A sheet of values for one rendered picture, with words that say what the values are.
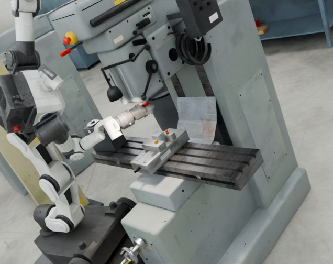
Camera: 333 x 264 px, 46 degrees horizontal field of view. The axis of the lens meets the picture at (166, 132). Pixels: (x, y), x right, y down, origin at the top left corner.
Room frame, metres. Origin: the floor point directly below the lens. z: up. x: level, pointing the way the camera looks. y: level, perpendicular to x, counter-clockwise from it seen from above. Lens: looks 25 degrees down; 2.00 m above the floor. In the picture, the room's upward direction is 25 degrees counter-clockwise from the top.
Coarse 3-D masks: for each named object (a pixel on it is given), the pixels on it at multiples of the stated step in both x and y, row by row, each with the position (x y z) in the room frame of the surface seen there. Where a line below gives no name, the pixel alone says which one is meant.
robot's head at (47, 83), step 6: (42, 72) 1.93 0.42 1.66; (48, 72) 1.94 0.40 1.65; (48, 78) 1.92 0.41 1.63; (54, 78) 1.92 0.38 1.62; (60, 78) 1.93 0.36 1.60; (42, 84) 1.96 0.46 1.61; (48, 84) 1.92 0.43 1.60; (54, 84) 1.90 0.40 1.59; (60, 84) 1.93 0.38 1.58; (54, 90) 1.91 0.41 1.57
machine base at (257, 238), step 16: (304, 176) 2.27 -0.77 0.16; (288, 192) 2.14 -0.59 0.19; (304, 192) 2.23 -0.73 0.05; (272, 208) 2.05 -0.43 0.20; (288, 208) 2.09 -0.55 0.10; (256, 224) 1.98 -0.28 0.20; (272, 224) 1.97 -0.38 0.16; (240, 240) 1.91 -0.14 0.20; (256, 240) 1.86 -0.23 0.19; (272, 240) 1.93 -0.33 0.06; (224, 256) 1.84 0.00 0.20; (240, 256) 1.79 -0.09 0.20; (256, 256) 1.82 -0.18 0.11
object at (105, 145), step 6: (96, 120) 2.51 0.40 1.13; (90, 126) 2.47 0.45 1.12; (84, 132) 2.50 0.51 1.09; (90, 132) 2.46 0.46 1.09; (108, 138) 2.35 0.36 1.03; (120, 138) 2.41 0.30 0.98; (96, 144) 2.46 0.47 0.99; (102, 144) 2.42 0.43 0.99; (108, 144) 2.38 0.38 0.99; (114, 144) 2.36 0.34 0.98; (120, 144) 2.39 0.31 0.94; (96, 150) 2.49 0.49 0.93; (102, 150) 2.45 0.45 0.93; (108, 150) 2.40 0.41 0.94; (114, 150) 2.36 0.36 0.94
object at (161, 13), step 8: (160, 0) 2.11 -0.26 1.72; (168, 0) 2.15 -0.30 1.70; (152, 8) 2.07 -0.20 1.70; (160, 8) 2.10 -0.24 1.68; (168, 8) 2.13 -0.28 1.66; (176, 8) 2.17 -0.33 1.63; (160, 16) 2.09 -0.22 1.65; (160, 24) 2.08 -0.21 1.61; (144, 32) 2.01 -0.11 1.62; (152, 32) 2.03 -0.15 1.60
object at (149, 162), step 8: (168, 136) 2.02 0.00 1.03; (176, 136) 2.04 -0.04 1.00; (184, 136) 2.05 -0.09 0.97; (168, 144) 1.99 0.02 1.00; (176, 144) 2.01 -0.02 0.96; (184, 144) 2.04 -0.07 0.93; (144, 152) 2.02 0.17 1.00; (152, 152) 1.98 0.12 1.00; (160, 152) 1.94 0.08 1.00; (168, 152) 1.97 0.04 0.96; (136, 160) 1.98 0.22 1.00; (144, 160) 1.94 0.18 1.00; (152, 160) 1.90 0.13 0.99; (160, 160) 1.93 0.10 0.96; (144, 168) 1.90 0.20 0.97; (152, 168) 1.89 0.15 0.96
